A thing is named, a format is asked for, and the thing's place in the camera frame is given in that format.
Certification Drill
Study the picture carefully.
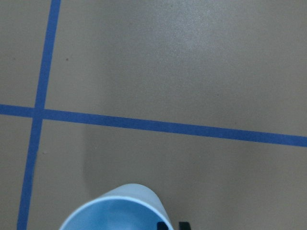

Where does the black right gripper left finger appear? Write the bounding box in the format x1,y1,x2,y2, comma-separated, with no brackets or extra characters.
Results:
157,222,168,230

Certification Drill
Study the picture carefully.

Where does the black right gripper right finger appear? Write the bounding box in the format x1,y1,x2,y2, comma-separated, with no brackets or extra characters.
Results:
178,221,190,230

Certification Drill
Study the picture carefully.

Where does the blue cup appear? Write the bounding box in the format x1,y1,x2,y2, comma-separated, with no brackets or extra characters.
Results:
60,184,174,230

